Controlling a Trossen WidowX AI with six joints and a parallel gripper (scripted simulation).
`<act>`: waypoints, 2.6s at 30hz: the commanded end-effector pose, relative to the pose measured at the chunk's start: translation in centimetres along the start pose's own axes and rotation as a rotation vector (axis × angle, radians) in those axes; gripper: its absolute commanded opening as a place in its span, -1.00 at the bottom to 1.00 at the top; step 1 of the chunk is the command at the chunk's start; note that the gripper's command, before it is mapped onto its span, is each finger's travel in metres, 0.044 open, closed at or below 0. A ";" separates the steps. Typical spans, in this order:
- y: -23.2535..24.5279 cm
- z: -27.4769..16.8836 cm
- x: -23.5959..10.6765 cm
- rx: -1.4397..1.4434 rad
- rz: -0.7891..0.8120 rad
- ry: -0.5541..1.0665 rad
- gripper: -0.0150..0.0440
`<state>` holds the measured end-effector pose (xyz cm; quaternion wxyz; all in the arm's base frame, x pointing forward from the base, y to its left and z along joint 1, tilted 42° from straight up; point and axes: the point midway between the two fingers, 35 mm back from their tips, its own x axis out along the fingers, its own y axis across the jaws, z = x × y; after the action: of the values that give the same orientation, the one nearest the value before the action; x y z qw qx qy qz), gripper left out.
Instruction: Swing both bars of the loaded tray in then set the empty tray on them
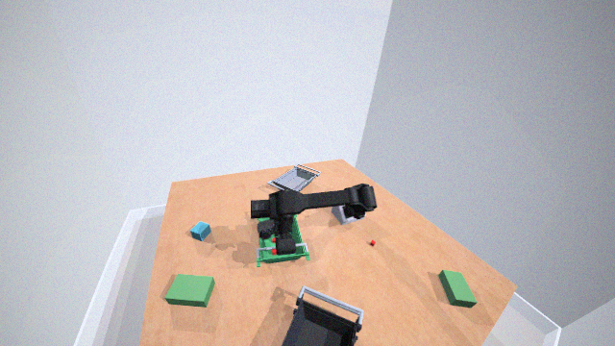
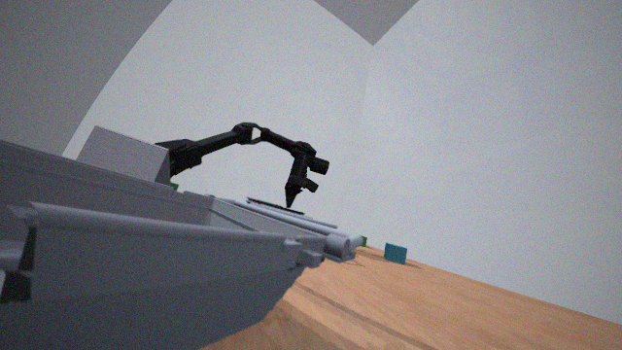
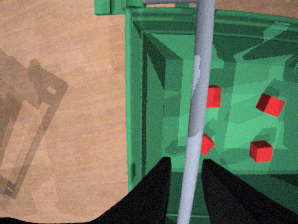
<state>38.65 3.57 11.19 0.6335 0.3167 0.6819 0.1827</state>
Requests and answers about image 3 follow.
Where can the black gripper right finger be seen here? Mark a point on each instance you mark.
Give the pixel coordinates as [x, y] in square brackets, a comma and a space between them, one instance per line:
[232, 201]

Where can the small red block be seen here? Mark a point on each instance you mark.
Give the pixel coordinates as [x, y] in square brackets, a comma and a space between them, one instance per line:
[260, 151]
[207, 144]
[214, 97]
[270, 104]

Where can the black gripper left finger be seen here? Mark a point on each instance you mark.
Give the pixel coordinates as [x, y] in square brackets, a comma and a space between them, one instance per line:
[146, 203]

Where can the green plastic tray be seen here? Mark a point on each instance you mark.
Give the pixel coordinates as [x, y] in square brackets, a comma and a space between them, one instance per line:
[252, 54]

